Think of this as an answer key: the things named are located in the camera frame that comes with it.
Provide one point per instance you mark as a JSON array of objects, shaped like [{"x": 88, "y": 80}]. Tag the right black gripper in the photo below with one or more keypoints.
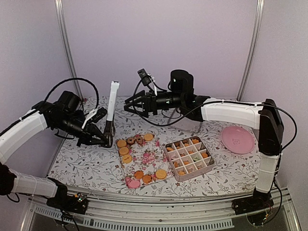
[{"x": 148, "y": 104}]

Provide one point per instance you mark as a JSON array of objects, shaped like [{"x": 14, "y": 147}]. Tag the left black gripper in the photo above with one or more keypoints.
[{"x": 87, "y": 134}]

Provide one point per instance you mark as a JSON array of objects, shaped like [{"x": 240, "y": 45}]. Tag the metal serving tongs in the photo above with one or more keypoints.
[{"x": 109, "y": 130}]

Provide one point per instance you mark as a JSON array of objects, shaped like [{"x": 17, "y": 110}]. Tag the floral cookie tray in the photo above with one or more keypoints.
[{"x": 149, "y": 162}]

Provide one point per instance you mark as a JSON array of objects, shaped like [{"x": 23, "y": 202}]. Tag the metal divided cookie tin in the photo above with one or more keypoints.
[{"x": 180, "y": 155}]

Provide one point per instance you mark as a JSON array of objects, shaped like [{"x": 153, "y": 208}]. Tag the metal tin lid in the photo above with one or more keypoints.
[{"x": 187, "y": 125}]

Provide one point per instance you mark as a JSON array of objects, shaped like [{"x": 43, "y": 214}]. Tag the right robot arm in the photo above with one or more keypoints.
[{"x": 263, "y": 117}]

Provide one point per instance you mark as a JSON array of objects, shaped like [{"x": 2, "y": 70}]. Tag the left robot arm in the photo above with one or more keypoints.
[{"x": 63, "y": 115}]

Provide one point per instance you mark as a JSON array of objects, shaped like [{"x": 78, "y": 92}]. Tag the chocolate donut cookie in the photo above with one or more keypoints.
[{"x": 131, "y": 141}]

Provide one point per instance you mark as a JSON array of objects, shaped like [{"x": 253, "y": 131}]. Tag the red mark round cookie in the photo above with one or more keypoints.
[{"x": 126, "y": 158}]

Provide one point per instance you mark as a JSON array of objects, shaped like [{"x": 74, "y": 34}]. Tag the round tan cookie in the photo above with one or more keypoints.
[{"x": 148, "y": 137}]

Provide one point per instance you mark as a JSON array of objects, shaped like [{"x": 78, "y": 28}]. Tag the floral tablecloth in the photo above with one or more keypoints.
[{"x": 99, "y": 169}]

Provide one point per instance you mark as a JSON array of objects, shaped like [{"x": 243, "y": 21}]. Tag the pink plate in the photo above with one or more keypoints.
[{"x": 237, "y": 140}]

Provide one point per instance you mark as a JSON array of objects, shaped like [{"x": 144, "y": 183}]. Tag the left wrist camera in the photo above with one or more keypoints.
[{"x": 94, "y": 116}]

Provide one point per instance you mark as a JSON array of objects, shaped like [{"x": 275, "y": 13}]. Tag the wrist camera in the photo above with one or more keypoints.
[
  {"x": 94, "y": 116},
  {"x": 148, "y": 82}
]

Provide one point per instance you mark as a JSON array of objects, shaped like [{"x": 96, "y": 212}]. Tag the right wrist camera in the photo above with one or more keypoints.
[{"x": 148, "y": 82}]

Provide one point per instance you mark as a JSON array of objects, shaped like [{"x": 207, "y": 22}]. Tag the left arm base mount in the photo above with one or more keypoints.
[{"x": 77, "y": 203}]

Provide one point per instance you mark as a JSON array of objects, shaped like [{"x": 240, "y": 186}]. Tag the left aluminium frame post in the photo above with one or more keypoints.
[{"x": 67, "y": 50}]

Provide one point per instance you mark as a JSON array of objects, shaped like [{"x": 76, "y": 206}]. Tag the aluminium frame post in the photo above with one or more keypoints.
[
  {"x": 252, "y": 48},
  {"x": 67, "y": 50}
]

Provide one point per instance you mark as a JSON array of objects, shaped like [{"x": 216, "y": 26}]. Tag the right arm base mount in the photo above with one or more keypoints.
[{"x": 256, "y": 207}]

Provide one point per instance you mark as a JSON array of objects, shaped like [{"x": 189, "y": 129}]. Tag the right aluminium frame post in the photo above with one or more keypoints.
[{"x": 252, "y": 48}]

